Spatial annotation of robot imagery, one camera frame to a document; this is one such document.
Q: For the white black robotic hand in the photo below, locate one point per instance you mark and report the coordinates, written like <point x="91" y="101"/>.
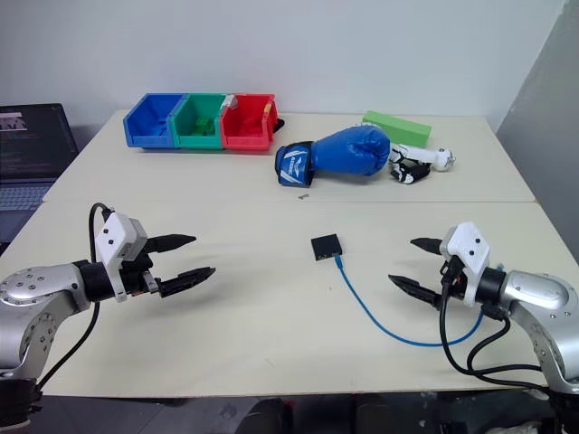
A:
<point x="414" y="163"/>

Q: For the white crumpled label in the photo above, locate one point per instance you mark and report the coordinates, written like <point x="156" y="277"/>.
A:
<point x="230" y="101"/>

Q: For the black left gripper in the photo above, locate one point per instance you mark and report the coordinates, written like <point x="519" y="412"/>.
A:
<point x="138" y="280"/>

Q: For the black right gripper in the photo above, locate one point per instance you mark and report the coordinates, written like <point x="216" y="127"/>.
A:
<point x="454" y="280"/>

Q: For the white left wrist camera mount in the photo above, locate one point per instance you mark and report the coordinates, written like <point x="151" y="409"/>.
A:
<point x="113" y="235"/>

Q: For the green foam block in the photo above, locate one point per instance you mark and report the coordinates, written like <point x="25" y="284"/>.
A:
<point x="398" y="128"/>

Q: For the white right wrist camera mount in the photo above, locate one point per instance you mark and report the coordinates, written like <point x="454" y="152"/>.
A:
<point x="470" y="253"/>

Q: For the black object behind bins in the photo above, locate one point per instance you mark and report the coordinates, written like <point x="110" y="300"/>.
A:
<point x="278" y="125"/>

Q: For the dark laptop computer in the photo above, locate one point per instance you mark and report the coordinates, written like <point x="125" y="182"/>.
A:
<point x="27" y="149"/>

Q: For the green plastic storage bin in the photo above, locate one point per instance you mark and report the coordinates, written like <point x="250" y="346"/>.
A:
<point x="196" y="119"/>

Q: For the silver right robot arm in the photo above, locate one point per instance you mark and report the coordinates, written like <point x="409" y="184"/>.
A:
<point x="538" y="294"/>

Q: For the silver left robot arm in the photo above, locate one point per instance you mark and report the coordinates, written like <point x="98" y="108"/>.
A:
<point x="43" y="289"/>

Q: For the red plastic storage bin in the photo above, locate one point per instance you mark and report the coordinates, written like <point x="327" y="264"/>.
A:
<point x="246" y="122"/>

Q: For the green toy blocks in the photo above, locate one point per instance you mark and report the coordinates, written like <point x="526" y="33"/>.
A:
<point x="204" y="126"/>

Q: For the blue plastic storage bin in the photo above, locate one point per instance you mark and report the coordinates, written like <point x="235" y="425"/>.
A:
<point x="149" y="119"/>

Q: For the blue boxing glove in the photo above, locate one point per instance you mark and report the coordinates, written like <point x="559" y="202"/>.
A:
<point x="344" y="153"/>

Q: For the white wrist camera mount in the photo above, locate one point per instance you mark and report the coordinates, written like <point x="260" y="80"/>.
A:
<point x="113" y="235"/>
<point x="470" y="253"/>

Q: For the small black box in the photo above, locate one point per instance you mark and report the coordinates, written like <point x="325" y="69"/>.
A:
<point x="326" y="246"/>

